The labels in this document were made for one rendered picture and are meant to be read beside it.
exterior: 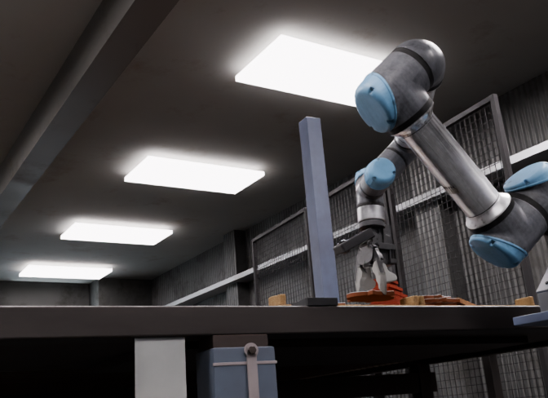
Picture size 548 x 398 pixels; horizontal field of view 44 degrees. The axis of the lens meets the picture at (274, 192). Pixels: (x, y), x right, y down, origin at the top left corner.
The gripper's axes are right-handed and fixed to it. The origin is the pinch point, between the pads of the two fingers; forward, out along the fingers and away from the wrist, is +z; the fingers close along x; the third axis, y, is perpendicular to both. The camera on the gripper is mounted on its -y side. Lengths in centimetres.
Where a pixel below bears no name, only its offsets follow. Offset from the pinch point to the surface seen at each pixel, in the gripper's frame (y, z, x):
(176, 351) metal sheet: -60, 19, -18
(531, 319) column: 18.6, 10.6, -35.4
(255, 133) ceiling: 131, -214, 337
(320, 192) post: 94, -101, 175
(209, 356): -53, 20, -19
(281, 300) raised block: -30.8, 4.9, -8.2
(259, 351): -43, 19, -21
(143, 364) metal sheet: -66, 21, -18
